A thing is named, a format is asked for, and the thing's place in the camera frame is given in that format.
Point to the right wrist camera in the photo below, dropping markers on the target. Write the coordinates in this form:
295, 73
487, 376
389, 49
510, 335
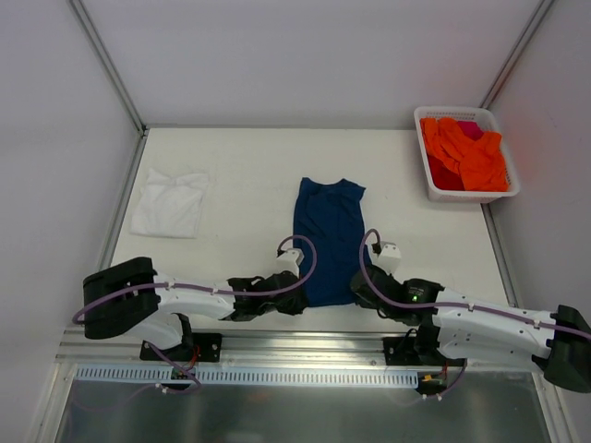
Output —
388, 256

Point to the blue printed t-shirt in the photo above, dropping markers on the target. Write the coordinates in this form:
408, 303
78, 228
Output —
330, 216

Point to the aluminium mounting rail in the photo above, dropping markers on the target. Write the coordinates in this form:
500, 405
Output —
243, 347

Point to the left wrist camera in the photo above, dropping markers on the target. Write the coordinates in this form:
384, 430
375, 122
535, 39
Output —
289, 260

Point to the red t-shirt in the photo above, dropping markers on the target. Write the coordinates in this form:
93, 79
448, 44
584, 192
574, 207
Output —
442, 177

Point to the slotted white cable duct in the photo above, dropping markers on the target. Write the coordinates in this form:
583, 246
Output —
250, 376

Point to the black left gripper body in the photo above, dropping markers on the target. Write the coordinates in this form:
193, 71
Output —
293, 298

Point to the orange t-shirt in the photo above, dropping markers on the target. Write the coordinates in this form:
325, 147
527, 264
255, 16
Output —
480, 164

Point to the pink t-shirt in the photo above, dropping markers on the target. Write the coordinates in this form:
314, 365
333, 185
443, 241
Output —
471, 129

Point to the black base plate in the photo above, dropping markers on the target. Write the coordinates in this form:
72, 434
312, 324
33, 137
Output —
202, 347
406, 351

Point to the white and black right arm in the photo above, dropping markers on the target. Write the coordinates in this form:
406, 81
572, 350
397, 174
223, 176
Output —
449, 327

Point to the white folded t-shirt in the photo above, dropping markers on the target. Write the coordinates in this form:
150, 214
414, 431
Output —
170, 206

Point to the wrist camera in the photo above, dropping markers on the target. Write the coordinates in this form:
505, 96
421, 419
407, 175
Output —
388, 256
289, 260

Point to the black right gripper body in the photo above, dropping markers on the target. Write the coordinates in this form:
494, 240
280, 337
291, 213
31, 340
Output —
365, 286

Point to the white plastic laundry basket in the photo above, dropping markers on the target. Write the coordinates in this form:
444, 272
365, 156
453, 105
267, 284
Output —
487, 122

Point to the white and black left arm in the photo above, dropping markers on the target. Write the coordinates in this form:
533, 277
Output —
134, 299

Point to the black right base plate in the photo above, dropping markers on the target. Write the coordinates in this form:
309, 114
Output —
406, 351

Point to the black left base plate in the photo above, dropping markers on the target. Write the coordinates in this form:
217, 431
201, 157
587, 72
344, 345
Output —
202, 347

